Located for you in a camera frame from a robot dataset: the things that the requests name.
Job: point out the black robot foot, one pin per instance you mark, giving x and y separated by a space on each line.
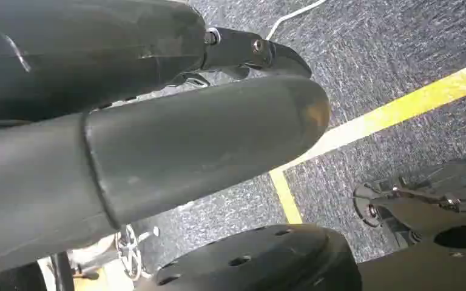
418 209

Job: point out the yellow floor tape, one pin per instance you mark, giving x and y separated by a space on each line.
398 108

